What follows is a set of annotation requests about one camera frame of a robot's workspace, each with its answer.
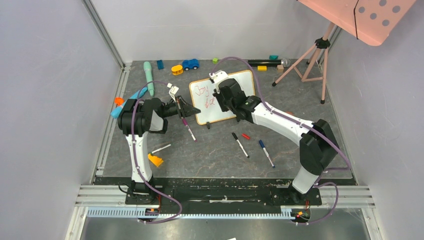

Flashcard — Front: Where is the white whiteboard orange frame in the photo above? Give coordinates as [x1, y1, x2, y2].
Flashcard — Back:
[188, 70, 256, 125]

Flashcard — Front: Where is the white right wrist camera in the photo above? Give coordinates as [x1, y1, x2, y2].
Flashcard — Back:
[209, 70, 229, 92]

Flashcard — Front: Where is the dark blue block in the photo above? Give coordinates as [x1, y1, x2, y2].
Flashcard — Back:
[156, 60, 165, 70]

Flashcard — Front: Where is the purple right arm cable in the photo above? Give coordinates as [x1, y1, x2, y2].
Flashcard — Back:
[210, 56, 352, 227]

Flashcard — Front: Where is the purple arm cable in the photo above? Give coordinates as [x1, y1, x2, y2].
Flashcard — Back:
[210, 56, 352, 227]
[130, 81, 184, 225]

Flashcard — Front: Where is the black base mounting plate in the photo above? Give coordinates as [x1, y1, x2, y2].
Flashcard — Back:
[93, 177, 322, 214]

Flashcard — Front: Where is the blue capped whiteboard marker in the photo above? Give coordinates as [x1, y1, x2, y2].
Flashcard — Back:
[258, 139, 276, 168]

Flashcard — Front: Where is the clear plastic ball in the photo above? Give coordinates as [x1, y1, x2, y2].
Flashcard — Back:
[281, 58, 291, 68]

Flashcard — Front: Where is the black capped whiteboard marker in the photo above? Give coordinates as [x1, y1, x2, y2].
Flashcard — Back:
[231, 132, 250, 158]

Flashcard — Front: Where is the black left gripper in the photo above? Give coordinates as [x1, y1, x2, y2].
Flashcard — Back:
[161, 96, 201, 119]

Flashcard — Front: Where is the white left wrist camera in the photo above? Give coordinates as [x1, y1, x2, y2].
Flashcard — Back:
[167, 83, 179, 102]

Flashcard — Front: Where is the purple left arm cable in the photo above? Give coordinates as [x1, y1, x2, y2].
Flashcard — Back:
[130, 81, 184, 225]

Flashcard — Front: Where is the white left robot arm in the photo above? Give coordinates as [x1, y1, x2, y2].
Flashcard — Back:
[117, 95, 201, 204]

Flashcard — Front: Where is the yellow rectangular block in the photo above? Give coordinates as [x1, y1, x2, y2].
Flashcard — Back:
[257, 65, 268, 72]

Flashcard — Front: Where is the orange toy piece left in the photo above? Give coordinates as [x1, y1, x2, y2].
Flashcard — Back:
[114, 97, 125, 106]

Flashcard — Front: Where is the pink tripod stand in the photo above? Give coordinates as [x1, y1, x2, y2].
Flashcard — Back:
[271, 22, 336, 105]

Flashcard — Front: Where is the mint green toy tube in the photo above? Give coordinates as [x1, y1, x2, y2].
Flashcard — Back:
[143, 61, 155, 97]

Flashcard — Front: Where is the white comb cable duct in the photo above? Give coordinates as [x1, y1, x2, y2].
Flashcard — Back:
[86, 206, 295, 220]

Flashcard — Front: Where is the orange wedge block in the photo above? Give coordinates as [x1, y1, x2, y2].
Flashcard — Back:
[148, 153, 164, 167]

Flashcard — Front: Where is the green capped whiteboard marker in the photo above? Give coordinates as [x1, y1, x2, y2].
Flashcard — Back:
[148, 143, 172, 155]

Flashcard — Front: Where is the purple capped whiteboard marker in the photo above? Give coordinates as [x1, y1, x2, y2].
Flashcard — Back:
[181, 118, 197, 142]

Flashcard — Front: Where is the blue toy car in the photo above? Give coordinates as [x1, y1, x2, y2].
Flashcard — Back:
[182, 58, 200, 71]

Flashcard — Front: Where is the red marker cap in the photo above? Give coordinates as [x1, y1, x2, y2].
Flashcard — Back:
[241, 133, 251, 140]

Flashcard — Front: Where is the pink perforated board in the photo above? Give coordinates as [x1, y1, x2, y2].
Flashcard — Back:
[299, 0, 416, 47]

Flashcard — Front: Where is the beige wooden cube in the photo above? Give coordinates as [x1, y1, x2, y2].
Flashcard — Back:
[276, 65, 285, 73]

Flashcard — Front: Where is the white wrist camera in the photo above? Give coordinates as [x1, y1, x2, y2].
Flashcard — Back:
[167, 83, 179, 102]
[209, 70, 229, 92]

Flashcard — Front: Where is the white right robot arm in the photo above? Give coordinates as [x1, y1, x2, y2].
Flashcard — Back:
[210, 72, 339, 204]

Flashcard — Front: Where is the yellow oval toy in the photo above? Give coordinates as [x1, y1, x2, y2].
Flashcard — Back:
[171, 64, 184, 76]

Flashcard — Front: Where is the black cylinder tube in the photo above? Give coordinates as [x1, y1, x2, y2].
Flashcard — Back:
[247, 59, 284, 67]

